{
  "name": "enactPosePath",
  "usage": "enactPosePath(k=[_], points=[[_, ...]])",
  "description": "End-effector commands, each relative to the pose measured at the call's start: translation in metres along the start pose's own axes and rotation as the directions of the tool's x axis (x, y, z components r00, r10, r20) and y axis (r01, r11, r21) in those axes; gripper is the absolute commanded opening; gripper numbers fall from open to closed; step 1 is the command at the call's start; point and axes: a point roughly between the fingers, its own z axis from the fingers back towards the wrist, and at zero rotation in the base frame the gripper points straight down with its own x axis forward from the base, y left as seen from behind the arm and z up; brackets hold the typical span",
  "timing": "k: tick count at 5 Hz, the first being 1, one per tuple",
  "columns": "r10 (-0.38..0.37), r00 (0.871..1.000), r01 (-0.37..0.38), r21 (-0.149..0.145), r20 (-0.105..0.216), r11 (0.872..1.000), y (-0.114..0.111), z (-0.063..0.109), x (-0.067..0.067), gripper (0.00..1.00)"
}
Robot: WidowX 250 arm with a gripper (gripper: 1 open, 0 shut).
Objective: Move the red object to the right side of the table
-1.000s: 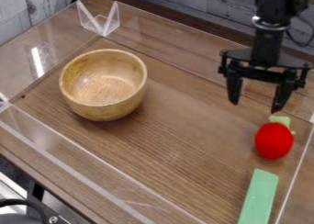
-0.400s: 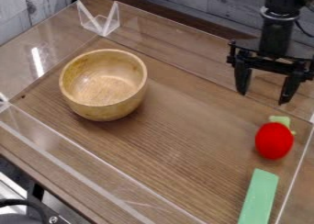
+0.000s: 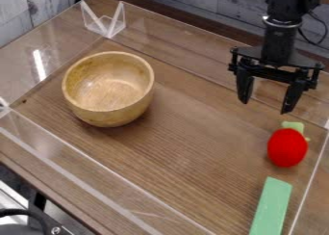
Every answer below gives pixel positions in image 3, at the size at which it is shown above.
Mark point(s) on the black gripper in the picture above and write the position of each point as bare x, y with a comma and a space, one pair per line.
275, 61

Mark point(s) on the red ball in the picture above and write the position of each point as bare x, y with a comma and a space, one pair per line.
287, 145

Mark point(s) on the wooden bowl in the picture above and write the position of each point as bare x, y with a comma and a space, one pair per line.
108, 88

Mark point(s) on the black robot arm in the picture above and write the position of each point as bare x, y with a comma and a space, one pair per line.
289, 10

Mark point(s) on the green tape strip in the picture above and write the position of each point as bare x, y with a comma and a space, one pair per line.
271, 207

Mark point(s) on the clear acrylic corner bracket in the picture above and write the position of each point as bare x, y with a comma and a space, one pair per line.
106, 26

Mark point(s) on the black metal bracket with screw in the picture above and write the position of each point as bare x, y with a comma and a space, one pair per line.
40, 220

